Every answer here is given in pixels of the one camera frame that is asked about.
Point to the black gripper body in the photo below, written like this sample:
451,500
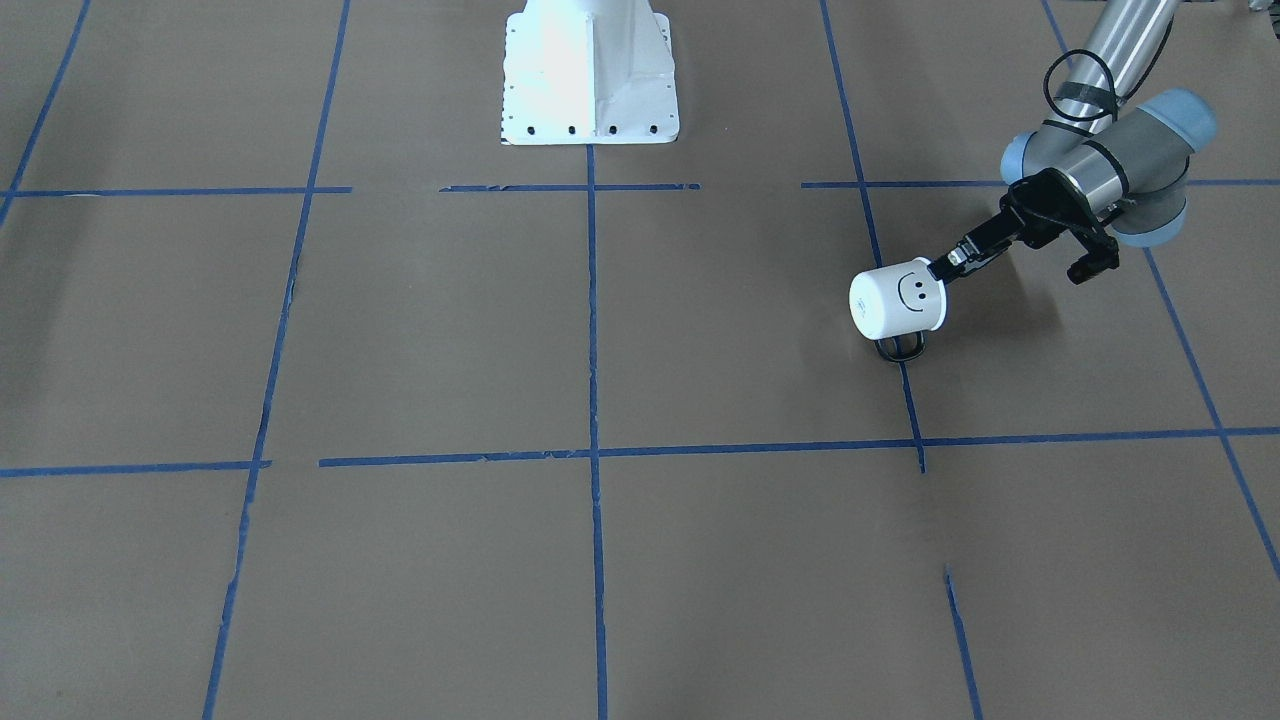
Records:
1030,219

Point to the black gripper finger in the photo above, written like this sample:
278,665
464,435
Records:
968,246
957,265

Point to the white smiley mug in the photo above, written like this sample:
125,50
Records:
895,306

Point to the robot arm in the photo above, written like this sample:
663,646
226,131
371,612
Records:
1099,167

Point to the brown paper table cover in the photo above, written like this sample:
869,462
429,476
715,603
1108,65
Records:
319,402

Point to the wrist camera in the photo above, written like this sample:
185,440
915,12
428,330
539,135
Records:
1095,262

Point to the white pedestal base plate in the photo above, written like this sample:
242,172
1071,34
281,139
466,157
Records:
588,73

